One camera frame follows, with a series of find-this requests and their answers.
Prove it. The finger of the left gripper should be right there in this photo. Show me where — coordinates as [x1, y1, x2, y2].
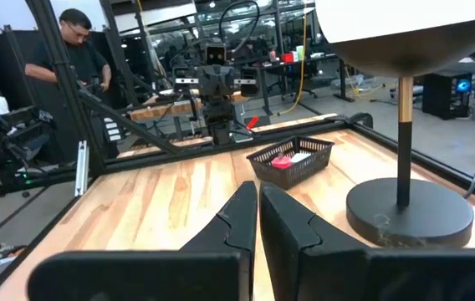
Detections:
[198, 64, 217, 97]
[216, 64, 236, 97]

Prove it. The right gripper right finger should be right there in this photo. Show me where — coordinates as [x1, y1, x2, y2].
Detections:
[260, 181, 475, 301]

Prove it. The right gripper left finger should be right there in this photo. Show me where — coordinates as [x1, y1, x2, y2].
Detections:
[27, 180, 259, 301]

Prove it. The pink small case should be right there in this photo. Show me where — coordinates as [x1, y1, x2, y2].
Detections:
[270, 153, 293, 170]

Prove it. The mint green small case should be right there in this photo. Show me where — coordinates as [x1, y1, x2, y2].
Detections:
[289, 151, 313, 164]

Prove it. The neighbouring wooden table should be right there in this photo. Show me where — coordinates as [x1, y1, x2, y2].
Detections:
[127, 88, 250, 123]

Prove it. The white globe table lamp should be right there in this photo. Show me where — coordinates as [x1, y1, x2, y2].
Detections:
[314, 0, 475, 248]

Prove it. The black plastic basket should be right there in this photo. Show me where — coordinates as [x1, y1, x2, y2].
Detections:
[245, 135, 335, 191]

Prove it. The black background desk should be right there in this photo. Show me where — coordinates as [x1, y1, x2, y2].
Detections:
[258, 53, 356, 116]

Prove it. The silver aluminium extrusion piece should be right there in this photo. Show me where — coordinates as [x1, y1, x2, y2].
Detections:
[74, 140, 91, 197]

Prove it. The black computer with blue light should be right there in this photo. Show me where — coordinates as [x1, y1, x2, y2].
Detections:
[421, 73, 473, 121]

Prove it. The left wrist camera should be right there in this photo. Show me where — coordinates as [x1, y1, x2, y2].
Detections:
[204, 43, 227, 66]

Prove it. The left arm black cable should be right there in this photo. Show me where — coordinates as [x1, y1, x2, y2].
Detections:
[218, 0, 261, 54]

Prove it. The yellow hanging cable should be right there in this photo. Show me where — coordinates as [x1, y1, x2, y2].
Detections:
[278, 12, 309, 117]

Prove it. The black curved bracket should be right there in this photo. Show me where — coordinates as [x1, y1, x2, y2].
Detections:
[336, 111, 375, 130]

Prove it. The black lamp cord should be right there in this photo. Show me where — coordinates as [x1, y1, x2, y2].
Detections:
[462, 172, 475, 201]

